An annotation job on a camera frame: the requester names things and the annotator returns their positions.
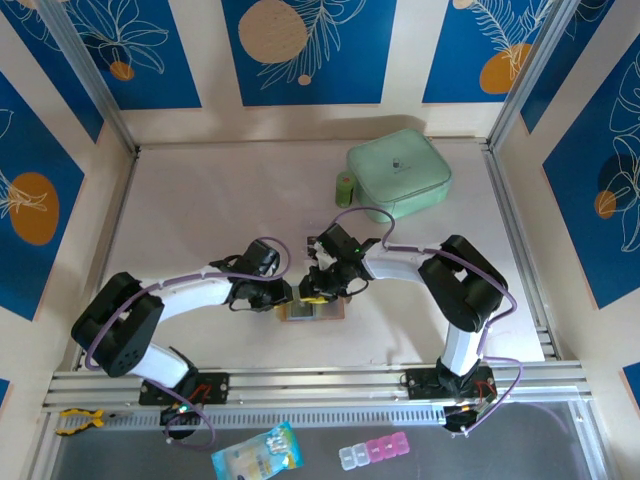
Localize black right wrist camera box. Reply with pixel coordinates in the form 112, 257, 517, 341
313, 223, 380, 262

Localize small green cylinder bottle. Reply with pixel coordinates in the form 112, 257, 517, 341
334, 170, 358, 209

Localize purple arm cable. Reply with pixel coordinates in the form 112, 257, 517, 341
83, 235, 292, 451
329, 206, 525, 441

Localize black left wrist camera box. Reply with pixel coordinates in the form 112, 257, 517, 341
238, 238, 281, 277

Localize yellow handled pliers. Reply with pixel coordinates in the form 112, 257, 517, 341
54, 407, 120, 437

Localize mint green zip pouch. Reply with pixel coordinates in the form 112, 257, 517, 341
346, 128, 454, 224

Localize aluminium side rail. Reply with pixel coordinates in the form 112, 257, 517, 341
73, 147, 140, 374
482, 141, 559, 361

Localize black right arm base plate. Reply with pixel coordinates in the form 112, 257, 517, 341
404, 366, 497, 402

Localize tan leather card holder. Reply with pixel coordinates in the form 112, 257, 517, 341
278, 283, 347, 324

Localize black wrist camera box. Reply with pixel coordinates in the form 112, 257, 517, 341
313, 223, 380, 262
238, 238, 281, 277

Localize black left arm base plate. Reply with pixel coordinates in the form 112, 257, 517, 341
138, 371, 232, 407

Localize grey slotted cable duct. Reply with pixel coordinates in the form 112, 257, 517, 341
112, 404, 449, 427

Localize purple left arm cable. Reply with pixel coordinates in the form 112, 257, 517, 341
83, 235, 292, 451

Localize white and pink pill organizer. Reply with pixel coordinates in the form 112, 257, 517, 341
338, 431, 412, 472

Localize blue snack packet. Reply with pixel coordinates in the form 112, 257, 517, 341
210, 420, 306, 480

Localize grey metal shelf panel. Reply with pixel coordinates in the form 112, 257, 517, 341
49, 399, 609, 480

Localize aluminium frame rail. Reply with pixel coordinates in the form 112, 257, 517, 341
41, 360, 596, 415

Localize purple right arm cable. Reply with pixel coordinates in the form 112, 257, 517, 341
329, 206, 525, 441

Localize aluminium frame post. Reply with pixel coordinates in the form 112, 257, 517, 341
37, 0, 140, 155
486, 0, 574, 151

